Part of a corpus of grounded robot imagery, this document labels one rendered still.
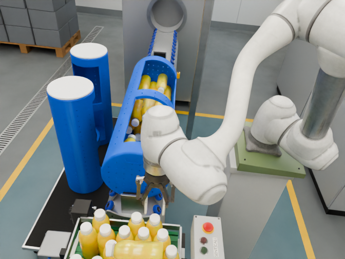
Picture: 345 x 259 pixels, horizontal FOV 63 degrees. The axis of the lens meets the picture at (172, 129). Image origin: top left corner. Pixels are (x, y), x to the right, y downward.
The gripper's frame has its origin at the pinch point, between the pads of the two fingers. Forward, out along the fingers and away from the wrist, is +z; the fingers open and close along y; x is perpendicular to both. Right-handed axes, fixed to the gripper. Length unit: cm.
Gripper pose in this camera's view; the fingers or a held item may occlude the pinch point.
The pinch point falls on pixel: (154, 206)
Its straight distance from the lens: 102.5
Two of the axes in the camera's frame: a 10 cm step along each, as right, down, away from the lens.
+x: -0.5, 6.3, -7.8
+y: -10.0, -0.9, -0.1
